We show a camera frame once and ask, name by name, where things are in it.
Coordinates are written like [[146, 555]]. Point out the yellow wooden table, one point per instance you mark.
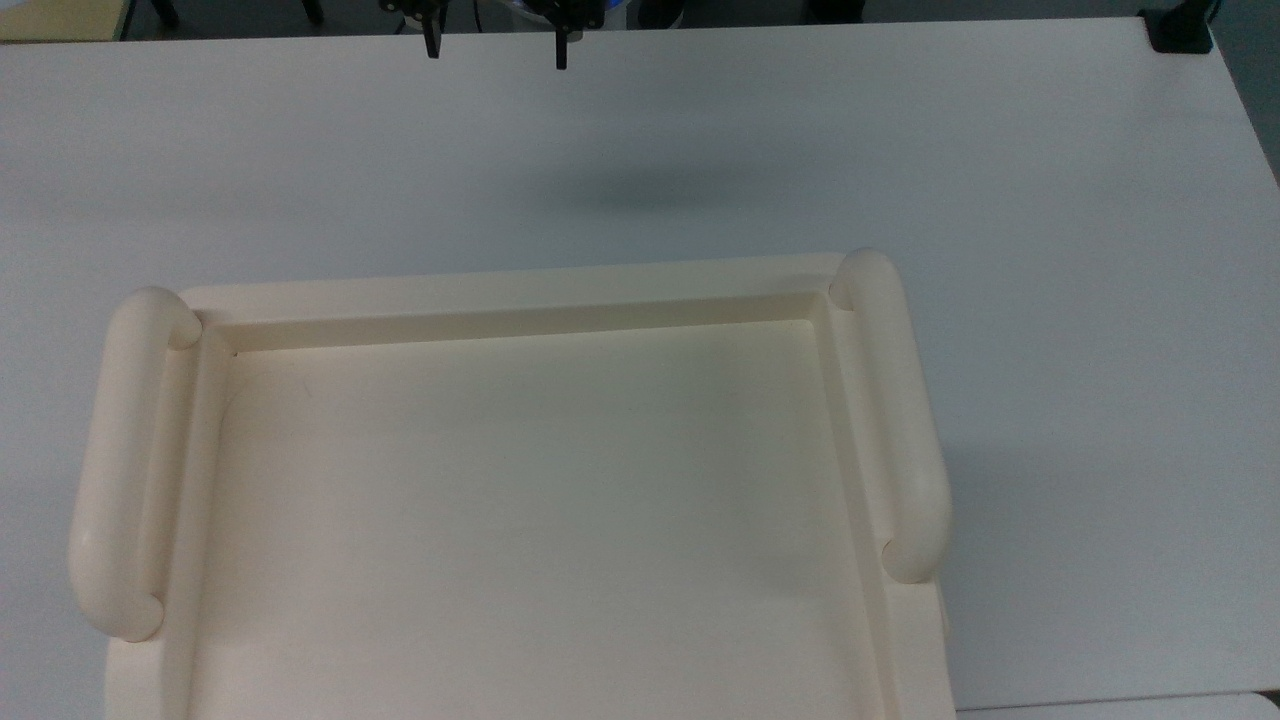
[[50, 18]]

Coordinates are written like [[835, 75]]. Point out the black chair leg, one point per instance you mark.
[[312, 10], [165, 12]]

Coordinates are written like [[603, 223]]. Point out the cream plastic cabinet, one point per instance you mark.
[[520, 500]]

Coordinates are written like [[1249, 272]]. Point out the black table clamp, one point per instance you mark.
[[1180, 30]]

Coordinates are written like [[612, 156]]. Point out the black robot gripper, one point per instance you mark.
[[572, 14]]

